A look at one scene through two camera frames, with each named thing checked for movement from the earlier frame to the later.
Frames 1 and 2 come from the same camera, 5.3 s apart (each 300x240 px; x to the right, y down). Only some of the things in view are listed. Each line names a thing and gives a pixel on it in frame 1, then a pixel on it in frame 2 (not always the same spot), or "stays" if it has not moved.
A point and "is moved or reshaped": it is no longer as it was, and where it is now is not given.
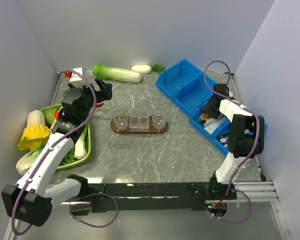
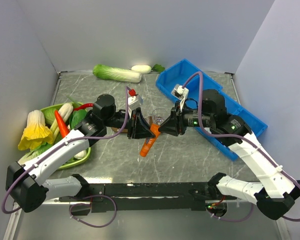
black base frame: (154, 197) stays
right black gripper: (207, 108) to (175, 124)
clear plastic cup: (159, 118) stays
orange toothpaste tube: (206, 116) is moved or reshaped
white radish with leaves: (145, 69) stays
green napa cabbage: (107, 72) stays
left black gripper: (106, 88) to (141, 129)
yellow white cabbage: (36, 133) stays
